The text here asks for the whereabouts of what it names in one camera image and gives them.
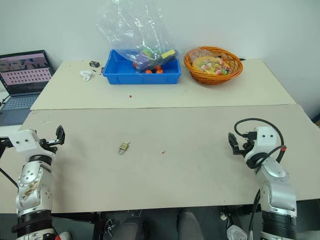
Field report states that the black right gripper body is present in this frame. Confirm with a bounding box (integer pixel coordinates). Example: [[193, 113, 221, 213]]
[[236, 138, 253, 157]]

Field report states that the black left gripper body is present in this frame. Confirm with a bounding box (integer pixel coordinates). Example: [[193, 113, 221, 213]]
[[37, 137, 63, 154]]

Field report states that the small brass padlock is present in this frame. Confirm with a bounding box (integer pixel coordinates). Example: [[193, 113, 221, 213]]
[[117, 142, 130, 156]]

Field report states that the orange wicker basket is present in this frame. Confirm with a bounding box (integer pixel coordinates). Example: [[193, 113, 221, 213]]
[[183, 46, 244, 87]]

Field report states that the crumpled white tissue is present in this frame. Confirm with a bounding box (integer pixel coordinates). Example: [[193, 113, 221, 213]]
[[79, 69, 93, 83]]

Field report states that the open grey laptop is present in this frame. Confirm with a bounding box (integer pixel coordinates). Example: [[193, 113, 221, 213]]
[[0, 49, 56, 127]]

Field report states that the bag of toy food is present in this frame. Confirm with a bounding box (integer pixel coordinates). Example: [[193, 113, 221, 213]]
[[190, 48, 233, 76]]

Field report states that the white and red shoe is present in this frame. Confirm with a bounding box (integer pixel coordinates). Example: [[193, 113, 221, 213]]
[[55, 231, 74, 240]]

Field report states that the blue plastic bin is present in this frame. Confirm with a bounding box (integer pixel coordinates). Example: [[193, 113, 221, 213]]
[[102, 48, 182, 86]]

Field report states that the yellow sponge block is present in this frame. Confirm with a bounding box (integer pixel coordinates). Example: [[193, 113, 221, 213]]
[[160, 49, 177, 60]]

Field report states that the purple toy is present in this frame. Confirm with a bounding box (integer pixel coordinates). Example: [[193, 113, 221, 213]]
[[133, 52, 151, 70]]

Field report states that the dark grey rounded shape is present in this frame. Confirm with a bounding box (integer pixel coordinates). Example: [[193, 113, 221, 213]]
[[116, 215, 156, 240]]

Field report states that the clear plastic bag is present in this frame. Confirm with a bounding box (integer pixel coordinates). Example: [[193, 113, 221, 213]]
[[95, 0, 181, 74]]

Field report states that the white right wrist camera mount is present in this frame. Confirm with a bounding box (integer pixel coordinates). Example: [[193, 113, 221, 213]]
[[243, 126, 277, 163]]

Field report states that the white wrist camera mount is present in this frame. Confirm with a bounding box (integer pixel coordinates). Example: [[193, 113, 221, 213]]
[[243, 126, 277, 163], [7, 128, 41, 154]]

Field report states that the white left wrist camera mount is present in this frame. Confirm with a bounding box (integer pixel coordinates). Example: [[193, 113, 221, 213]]
[[7, 128, 41, 154]]

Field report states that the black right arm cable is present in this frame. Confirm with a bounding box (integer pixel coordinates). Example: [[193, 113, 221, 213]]
[[233, 118, 288, 173], [248, 188, 262, 240]]

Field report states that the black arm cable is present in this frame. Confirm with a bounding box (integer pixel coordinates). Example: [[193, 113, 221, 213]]
[[248, 188, 262, 240], [0, 136, 20, 189], [233, 118, 288, 173]]

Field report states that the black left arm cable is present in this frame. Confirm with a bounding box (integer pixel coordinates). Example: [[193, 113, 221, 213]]
[[0, 136, 20, 189]]

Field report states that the black table frame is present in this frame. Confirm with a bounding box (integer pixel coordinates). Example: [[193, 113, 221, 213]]
[[92, 211, 119, 240]]

